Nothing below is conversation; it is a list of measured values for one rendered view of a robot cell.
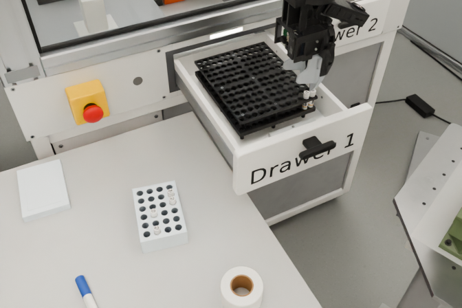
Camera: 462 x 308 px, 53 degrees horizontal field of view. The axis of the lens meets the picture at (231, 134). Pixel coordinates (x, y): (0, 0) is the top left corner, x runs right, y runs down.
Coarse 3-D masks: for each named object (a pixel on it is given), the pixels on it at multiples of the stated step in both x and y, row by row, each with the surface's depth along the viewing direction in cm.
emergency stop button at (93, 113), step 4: (88, 108) 92; (92, 108) 92; (96, 108) 92; (100, 108) 93; (84, 112) 92; (88, 112) 92; (92, 112) 92; (96, 112) 92; (100, 112) 93; (84, 116) 92; (88, 116) 92; (92, 116) 93; (96, 116) 93; (100, 116) 94; (88, 120) 93; (92, 120) 93; (96, 120) 94
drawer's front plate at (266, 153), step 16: (352, 112) 87; (368, 112) 88; (304, 128) 83; (320, 128) 84; (336, 128) 87; (352, 128) 89; (256, 144) 80; (272, 144) 81; (288, 144) 83; (336, 144) 90; (240, 160) 79; (256, 160) 82; (272, 160) 84; (288, 160) 86; (320, 160) 91; (240, 176) 82; (256, 176) 85; (272, 176) 87; (240, 192) 86
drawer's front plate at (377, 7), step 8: (368, 0) 117; (376, 0) 117; (384, 0) 118; (368, 8) 117; (376, 8) 119; (384, 8) 120; (376, 16) 121; (384, 16) 122; (336, 24) 116; (368, 24) 121; (376, 24) 122; (336, 32) 118; (344, 32) 119; (352, 32) 120; (360, 32) 122; (368, 32) 123; (376, 32) 125; (336, 40) 119; (344, 40) 121; (352, 40) 122
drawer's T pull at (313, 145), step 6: (312, 138) 84; (306, 144) 83; (312, 144) 83; (318, 144) 83; (324, 144) 83; (330, 144) 83; (306, 150) 82; (312, 150) 82; (318, 150) 82; (324, 150) 83; (300, 156) 81; (306, 156) 81; (312, 156) 82
